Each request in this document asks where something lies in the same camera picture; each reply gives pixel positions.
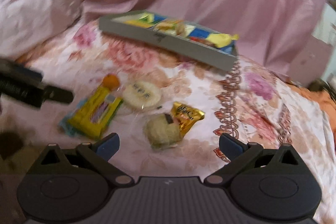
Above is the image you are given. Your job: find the rice cracker packet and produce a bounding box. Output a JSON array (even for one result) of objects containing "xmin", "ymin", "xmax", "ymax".
[{"xmin": 122, "ymin": 81, "xmax": 162, "ymax": 110}]

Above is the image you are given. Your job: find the red spicy snack packet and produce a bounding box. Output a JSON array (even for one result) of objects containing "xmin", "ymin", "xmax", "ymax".
[{"xmin": 189, "ymin": 36, "xmax": 217, "ymax": 48}]

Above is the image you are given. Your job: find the orange tangerine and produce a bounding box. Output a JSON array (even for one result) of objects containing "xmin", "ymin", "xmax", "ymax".
[{"xmin": 101, "ymin": 74, "xmax": 120, "ymax": 90}]

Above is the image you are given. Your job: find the floral quilt bedspread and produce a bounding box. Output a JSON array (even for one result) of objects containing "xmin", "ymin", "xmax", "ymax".
[{"xmin": 1, "ymin": 21, "xmax": 335, "ymax": 223}]

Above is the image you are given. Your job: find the pale pink duvet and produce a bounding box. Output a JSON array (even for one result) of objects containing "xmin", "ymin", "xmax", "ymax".
[{"xmin": 1, "ymin": 0, "xmax": 81, "ymax": 59}]

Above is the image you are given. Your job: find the golden snack packet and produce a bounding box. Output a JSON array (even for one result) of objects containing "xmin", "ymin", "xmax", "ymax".
[{"xmin": 171, "ymin": 101, "xmax": 205, "ymax": 137}]

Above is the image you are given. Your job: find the grey shallow snack box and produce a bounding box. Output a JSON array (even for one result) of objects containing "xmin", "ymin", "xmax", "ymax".
[{"xmin": 98, "ymin": 11, "xmax": 238, "ymax": 71}]

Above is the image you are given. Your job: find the sandwich bread packet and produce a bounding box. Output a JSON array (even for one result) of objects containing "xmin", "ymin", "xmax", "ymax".
[{"xmin": 154, "ymin": 19, "xmax": 185, "ymax": 35}]

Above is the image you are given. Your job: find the orange cloth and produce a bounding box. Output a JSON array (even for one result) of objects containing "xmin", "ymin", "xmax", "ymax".
[{"xmin": 287, "ymin": 83, "xmax": 336, "ymax": 135}]

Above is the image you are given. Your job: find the green cookie packet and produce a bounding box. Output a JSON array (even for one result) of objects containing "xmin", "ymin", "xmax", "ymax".
[{"xmin": 143, "ymin": 113, "xmax": 183, "ymax": 149}]

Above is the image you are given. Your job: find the yellow candy bar packet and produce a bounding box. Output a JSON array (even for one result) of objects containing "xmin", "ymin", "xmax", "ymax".
[{"xmin": 59, "ymin": 86, "xmax": 122, "ymax": 140}]

